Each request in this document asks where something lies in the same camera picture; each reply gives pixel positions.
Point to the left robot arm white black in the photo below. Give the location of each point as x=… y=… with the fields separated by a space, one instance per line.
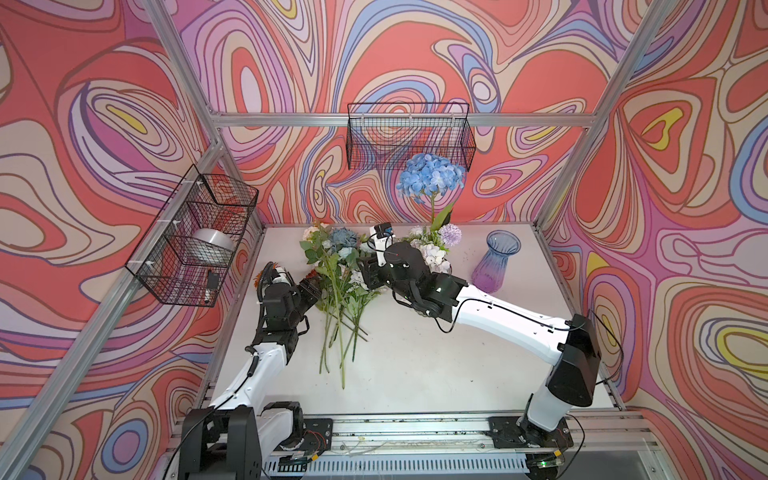
x=246 y=384

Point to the blue hydrangea stem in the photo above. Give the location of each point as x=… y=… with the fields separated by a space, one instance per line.
x=434 y=180

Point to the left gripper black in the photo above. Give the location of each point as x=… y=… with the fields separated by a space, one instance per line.
x=306 y=291

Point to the clear glass vase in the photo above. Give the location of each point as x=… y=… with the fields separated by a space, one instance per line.
x=443 y=266

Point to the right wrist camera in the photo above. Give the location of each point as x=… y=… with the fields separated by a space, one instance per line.
x=382 y=230

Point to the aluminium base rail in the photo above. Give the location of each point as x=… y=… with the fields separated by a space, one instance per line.
x=282 y=444

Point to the purple glass vase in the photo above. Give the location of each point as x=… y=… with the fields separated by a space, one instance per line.
x=489 y=274

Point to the purple allium flower stem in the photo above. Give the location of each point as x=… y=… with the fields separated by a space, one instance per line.
x=450 y=235

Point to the lilac white flower bunch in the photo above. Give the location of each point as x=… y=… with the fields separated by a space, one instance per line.
x=344 y=298

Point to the pale pink hydrangea bunch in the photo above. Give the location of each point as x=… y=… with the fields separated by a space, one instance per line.
x=427 y=241

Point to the black wire basket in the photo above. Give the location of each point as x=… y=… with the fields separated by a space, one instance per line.
x=384 y=135
x=172 y=265

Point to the cream pink rose stem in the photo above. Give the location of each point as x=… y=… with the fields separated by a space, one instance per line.
x=321 y=253

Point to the orange artificial daisy flower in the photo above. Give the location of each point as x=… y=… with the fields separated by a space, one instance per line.
x=263 y=278

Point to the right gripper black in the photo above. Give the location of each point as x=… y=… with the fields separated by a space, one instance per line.
x=368 y=271

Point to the black wire basket left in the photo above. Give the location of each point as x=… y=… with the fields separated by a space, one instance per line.
x=172 y=265

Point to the small black device in basket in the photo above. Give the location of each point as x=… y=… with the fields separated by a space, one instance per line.
x=212 y=286

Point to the black wire basket back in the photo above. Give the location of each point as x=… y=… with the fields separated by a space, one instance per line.
x=384 y=135

